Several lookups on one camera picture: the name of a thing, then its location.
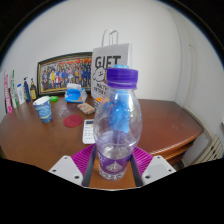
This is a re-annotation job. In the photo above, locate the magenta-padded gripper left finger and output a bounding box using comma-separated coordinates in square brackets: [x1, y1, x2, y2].
[48, 143, 98, 188]

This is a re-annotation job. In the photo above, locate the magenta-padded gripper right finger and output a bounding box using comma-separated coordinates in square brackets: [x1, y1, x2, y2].
[129, 145, 177, 188]

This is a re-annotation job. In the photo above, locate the clear purple-capped water bottle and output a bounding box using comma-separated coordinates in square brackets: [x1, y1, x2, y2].
[92, 67, 143, 181]

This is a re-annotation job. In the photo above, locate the white remote control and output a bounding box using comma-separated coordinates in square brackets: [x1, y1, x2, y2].
[81, 118, 97, 145]

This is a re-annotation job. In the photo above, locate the flat round red coaster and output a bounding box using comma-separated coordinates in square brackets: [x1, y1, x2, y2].
[63, 114, 84, 129]

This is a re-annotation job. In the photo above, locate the white radiator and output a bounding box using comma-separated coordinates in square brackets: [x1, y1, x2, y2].
[202, 133, 224, 161]

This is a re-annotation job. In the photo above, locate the blue patterned paper cup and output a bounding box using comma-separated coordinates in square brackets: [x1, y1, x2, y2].
[32, 95, 53, 124]

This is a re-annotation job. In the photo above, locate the small floral patterned box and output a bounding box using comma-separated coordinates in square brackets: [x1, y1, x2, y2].
[76, 102, 97, 116]

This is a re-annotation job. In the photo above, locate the blue tissue pack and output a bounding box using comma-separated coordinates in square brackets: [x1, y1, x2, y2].
[64, 83, 89, 104]

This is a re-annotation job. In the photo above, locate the yellow-labelled dark pump bottle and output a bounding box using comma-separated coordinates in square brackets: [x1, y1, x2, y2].
[29, 78, 38, 101]

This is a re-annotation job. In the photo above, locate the white bottle with blue cap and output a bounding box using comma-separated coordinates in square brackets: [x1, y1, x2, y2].
[16, 83, 26, 106]

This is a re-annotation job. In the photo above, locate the long pink box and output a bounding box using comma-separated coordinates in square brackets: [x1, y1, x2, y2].
[3, 73, 14, 114]

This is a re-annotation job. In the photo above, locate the dark-framed group photo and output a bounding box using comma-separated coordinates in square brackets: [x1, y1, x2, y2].
[36, 51, 94, 98]

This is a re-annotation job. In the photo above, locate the white printed paper bag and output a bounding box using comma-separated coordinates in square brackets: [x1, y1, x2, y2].
[90, 29, 133, 101]

